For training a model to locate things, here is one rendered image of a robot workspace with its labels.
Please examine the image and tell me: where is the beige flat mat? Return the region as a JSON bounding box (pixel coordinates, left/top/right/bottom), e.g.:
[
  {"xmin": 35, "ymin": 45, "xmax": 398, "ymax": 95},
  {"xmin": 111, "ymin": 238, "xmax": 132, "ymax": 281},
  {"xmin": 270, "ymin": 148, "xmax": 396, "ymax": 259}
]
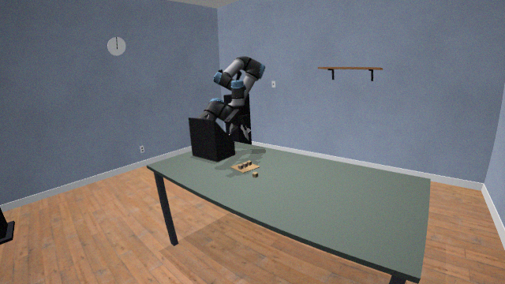
[{"xmin": 231, "ymin": 164, "xmax": 259, "ymax": 173}]

